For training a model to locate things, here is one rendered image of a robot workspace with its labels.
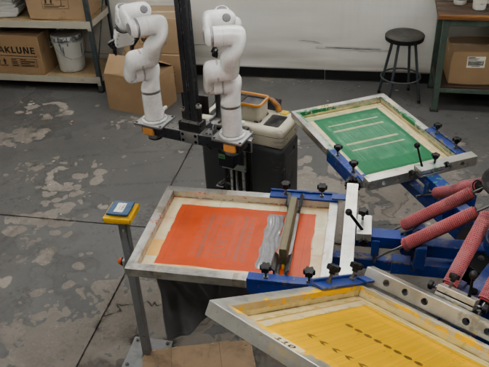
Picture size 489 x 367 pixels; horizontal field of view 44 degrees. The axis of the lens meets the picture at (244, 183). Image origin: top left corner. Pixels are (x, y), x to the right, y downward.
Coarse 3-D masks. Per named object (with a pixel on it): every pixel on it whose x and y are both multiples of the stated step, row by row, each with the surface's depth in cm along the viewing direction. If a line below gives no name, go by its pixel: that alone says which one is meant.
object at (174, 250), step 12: (168, 240) 255; (180, 240) 255; (192, 240) 255; (252, 240) 253; (168, 252) 249; (180, 252) 249; (252, 252) 247; (276, 252) 246; (300, 252) 245; (180, 264) 242; (192, 264) 242; (204, 264) 242; (216, 264) 241; (228, 264) 241; (240, 264) 241; (252, 264) 240; (300, 264) 239; (300, 276) 234
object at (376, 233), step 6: (372, 228) 243; (372, 234) 239; (378, 234) 239; (384, 234) 239; (390, 234) 239; (396, 234) 239; (384, 240) 238; (390, 240) 238; (396, 240) 237; (384, 246) 240; (390, 246) 239; (396, 246) 239
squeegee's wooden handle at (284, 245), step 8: (296, 200) 258; (288, 208) 253; (296, 208) 259; (288, 216) 248; (288, 224) 244; (288, 232) 239; (288, 240) 236; (280, 248) 231; (288, 248) 238; (280, 256) 233
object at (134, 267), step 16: (176, 192) 281; (192, 192) 279; (208, 192) 278; (224, 192) 277; (240, 192) 277; (256, 192) 276; (160, 208) 269; (336, 208) 263; (144, 240) 250; (128, 272) 237; (144, 272) 236; (160, 272) 234; (176, 272) 233; (192, 272) 233; (208, 272) 232; (224, 272) 232; (320, 272) 230
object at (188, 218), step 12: (180, 216) 269; (192, 216) 269; (252, 216) 267; (264, 216) 267; (300, 216) 265; (312, 216) 265; (180, 228) 262; (192, 228) 262; (264, 228) 260; (300, 228) 259; (312, 228) 258; (300, 240) 252
